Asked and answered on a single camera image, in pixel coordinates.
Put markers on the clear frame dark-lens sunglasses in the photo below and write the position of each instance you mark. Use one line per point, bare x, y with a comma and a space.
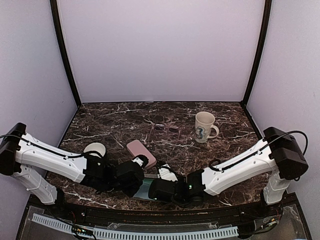
163, 133

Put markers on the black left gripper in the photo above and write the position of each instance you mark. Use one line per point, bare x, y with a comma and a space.
131, 191

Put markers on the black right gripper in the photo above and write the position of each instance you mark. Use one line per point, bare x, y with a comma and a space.
181, 177

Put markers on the black right corner post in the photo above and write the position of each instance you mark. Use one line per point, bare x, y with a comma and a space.
258, 53

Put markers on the black left corner post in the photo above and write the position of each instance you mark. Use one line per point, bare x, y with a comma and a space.
63, 52

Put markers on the cream ceramic mug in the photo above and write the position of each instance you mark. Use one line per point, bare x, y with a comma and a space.
204, 128

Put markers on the grey glasses case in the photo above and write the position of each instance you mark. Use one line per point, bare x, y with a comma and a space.
143, 191

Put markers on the black front rail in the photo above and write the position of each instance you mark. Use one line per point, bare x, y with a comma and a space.
225, 215

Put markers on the pink glasses case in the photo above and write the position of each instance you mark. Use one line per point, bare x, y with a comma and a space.
136, 148

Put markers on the white slotted cable duct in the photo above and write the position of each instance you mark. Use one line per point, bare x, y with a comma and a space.
135, 232

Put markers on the black corner post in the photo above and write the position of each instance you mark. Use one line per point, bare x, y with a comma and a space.
258, 53
63, 52

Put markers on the white ceramic bowl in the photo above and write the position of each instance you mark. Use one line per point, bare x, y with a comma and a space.
95, 149

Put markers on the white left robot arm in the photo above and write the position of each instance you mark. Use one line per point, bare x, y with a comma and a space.
21, 154

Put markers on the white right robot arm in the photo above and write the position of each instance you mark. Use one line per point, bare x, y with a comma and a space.
278, 152

